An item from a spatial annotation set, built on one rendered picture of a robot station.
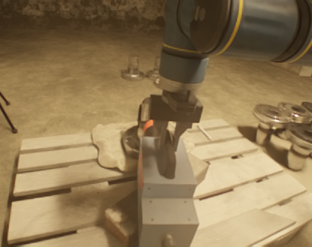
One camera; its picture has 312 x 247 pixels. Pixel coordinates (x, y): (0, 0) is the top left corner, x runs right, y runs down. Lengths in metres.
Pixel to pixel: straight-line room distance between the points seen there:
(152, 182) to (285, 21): 0.42
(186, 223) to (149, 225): 0.09
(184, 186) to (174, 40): 0.35
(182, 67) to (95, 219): 0.56
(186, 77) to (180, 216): 0.33
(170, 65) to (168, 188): 0.30
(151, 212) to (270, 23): 0.45
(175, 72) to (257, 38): 0.20
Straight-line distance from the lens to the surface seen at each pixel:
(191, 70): 0.46
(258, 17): 0.31
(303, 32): 0.37
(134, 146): 0.99
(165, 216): 0.55
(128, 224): 0.67
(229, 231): 0.81
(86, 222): 0.78
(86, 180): 0.90
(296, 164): 1.53
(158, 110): 0.52
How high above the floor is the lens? 0.79
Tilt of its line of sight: 30 degrees down
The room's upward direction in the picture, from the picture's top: 9 degrees clockwise
